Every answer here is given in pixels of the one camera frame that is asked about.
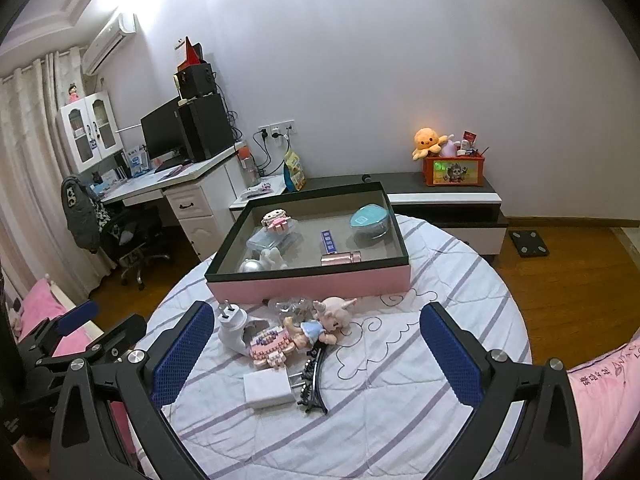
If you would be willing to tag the blue rectangular small box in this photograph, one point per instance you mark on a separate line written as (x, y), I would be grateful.
(328, 243)

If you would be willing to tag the pig doll blue dress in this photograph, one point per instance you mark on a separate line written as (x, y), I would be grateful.
(330, 316)

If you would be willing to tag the black office chair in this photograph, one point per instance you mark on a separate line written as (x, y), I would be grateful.
(127, 236)

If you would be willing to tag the white desk with drawers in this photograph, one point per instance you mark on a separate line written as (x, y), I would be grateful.
(200, 197)

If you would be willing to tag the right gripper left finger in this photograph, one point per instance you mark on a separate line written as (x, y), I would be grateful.
(83, 441)

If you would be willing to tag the clear plastic case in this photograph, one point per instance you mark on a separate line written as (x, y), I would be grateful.
(264, 239)

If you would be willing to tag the white square charger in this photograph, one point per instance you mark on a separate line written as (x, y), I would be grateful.
(267, 388)

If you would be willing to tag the white glass-door cabinet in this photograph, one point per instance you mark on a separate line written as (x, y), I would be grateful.
(90, 133)

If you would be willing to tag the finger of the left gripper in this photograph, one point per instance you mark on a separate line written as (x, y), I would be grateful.
(61, 336)
(106, 348)

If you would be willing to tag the pink blanket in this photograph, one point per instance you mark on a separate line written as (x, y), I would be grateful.
(606, 393)

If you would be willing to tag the pink black storage box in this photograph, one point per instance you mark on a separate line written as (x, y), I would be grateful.
(384, 268)

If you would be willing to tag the teal lidded round container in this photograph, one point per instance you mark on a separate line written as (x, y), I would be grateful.
(371, 220)

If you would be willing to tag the pink pillow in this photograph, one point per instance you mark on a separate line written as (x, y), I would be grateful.
(39, 304)

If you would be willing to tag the wall power strip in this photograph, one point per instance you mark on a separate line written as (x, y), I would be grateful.
(283, 129)

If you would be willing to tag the black floor scale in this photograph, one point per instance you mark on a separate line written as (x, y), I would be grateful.
(528, 243)

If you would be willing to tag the pink brick block toy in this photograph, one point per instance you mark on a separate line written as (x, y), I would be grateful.
(271, 347)

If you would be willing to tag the white air conditioner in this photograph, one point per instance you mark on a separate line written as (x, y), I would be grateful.
(112, 36)

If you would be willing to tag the rose gold metal jar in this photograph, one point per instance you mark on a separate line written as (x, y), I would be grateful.
(335, 258)

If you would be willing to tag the white plug adapter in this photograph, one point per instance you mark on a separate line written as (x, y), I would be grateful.
(237, 328)

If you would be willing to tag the beige curtain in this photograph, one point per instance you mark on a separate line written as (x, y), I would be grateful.
(35, 240)

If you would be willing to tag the black white low cabinet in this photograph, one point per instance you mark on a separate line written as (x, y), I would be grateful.
(470, 213)

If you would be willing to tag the red picture storage box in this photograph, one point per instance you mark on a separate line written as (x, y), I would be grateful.
(454, 171)

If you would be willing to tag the black computer monitor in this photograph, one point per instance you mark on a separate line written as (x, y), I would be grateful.
(162, 131)

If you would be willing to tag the clear glass jar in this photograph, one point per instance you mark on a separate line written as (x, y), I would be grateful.
(297, 307)

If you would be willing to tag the black hair clip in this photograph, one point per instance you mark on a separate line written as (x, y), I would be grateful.
(310, 397)

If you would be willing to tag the pink white brick figure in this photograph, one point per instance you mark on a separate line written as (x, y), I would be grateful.
(276, 221)

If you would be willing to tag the yellow snack bag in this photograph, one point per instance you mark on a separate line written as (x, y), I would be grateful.
(293, 172)

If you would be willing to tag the black speaker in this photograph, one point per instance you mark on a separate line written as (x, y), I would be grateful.
(196, 80)

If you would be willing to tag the orange lid bottle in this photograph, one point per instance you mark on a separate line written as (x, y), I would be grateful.
(248, 165)

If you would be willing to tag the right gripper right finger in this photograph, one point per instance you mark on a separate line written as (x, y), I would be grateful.
(545, 443)

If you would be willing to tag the black computer tower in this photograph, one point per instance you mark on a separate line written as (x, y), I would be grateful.
(206, 128)

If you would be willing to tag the orange octopus plush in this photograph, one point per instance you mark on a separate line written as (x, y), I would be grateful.
(427, 142)

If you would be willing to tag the white striped round bedspread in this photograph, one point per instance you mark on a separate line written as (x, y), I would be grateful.
(390, 413)

